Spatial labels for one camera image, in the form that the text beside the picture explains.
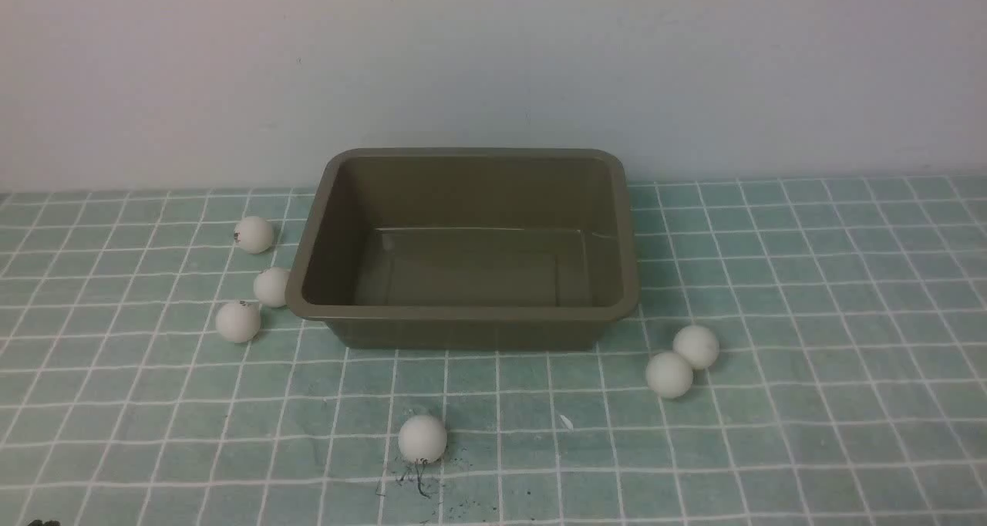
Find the green checked tablecloth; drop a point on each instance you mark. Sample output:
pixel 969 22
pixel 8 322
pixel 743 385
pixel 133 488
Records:
pixel 849 388

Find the white ping-pong ball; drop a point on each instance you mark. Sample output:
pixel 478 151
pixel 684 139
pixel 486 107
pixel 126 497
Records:
pixel 697 345
pixel 270 287
pixel 669 375
pixel 422 439
pixel 254 235
pixel 238 321

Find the olive green plastic bin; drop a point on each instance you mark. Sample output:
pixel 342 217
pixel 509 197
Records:
pixel 468 249

